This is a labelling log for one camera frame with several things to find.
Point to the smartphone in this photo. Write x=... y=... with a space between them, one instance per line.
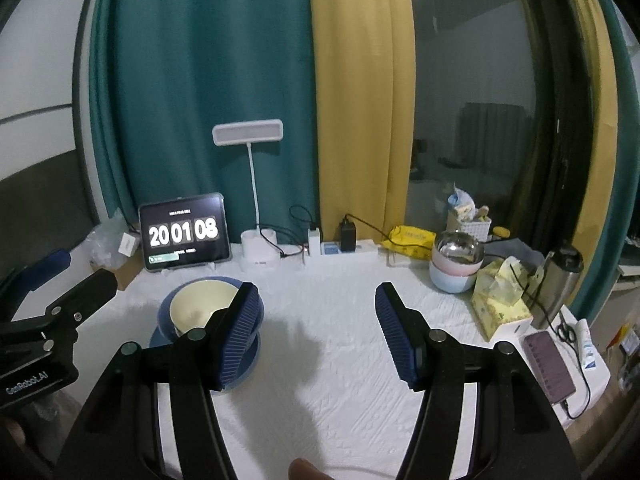
x=547 y=365

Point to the large blue bowl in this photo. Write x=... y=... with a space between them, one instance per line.
x=167 y=310

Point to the blue plate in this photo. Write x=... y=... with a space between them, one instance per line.
x=159 y=337

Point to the black scissors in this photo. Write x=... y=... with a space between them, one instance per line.
x=567 y=332

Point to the wide yellow curtain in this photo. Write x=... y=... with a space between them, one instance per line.
x=360 y=85

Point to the clear plastic bag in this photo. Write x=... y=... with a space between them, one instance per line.
x=102 y=245

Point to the grey cloth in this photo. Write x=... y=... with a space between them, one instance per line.
x=515 y=252

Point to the steel tumbler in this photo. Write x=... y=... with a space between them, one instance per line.
x=557 y=285

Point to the narrow teal curtain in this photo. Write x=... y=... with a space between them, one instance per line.
x=622 y=185

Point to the cardboard box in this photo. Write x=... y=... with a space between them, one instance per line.
x=127 y=272

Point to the pale blue bowl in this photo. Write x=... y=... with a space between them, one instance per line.
x=450 y=282

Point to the yellow wipes packet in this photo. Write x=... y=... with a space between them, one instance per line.
x=410 y=240

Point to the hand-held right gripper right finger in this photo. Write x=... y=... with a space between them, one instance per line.
x=395 y=335

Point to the narrow yellow curtain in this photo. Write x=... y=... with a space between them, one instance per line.
x=600 y=110

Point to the tablet showing clock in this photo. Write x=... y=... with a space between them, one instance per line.
x=185 y=232

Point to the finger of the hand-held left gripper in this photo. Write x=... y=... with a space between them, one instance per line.
x=85 y=292
x=40 y=272

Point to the blue and white packet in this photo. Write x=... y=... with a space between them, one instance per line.
x=460 y=202

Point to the black power adapter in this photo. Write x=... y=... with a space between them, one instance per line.
x=348 y=237

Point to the wide teal curtain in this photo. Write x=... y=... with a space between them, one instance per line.
x=200 y=60

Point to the person's right hand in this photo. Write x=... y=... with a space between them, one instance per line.
x=306 y=471

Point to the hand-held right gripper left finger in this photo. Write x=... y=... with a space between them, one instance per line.
x=240 y=340

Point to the small white box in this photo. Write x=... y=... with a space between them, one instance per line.
x=127 y=245

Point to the pale yellow bowl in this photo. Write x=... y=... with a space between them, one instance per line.
x=200 y=305

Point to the white tube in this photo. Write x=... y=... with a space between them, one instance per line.
x=587 y=345

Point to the yellow lidded jar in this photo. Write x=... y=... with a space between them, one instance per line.
x=501 y=233

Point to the person's left hand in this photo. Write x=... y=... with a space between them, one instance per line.
x=12 y=432

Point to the white power strip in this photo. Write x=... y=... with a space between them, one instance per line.
x=365 y=247

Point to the white charger plug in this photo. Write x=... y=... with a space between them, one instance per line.
x=314 y=242

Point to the pale pink bowl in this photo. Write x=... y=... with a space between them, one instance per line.
x=470 y=269

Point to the yellow tissue box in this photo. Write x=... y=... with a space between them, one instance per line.
x=495 y=310

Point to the steel bowl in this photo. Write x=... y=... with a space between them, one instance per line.
x=457 y=247

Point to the white plastic basket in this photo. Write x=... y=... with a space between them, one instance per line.
x=472 y=230

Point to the white desk lamp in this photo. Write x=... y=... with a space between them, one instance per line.
x=247 y=132

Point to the black window frame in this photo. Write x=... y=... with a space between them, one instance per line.
x=555 y=110

